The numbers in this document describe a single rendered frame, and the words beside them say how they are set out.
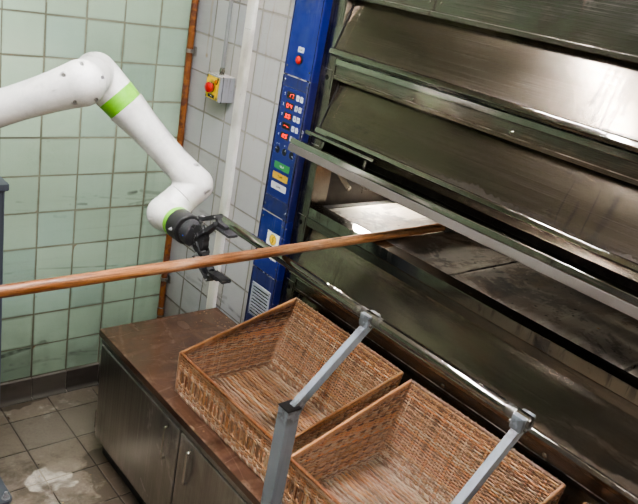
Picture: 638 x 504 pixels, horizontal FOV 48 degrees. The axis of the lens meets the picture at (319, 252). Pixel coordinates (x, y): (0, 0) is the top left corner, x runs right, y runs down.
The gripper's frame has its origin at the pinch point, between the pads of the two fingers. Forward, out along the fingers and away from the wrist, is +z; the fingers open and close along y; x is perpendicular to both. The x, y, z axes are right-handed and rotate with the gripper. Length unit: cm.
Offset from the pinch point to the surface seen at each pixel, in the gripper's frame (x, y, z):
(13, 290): 58, 0, 2
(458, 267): -70, 1, 26
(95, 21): -14, -43, -123
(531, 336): -55, 3, 63
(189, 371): -6, 49, -20
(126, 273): 30.8, -0.6, 1.7
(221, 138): -57, -6, -92
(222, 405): -6, 50, 0
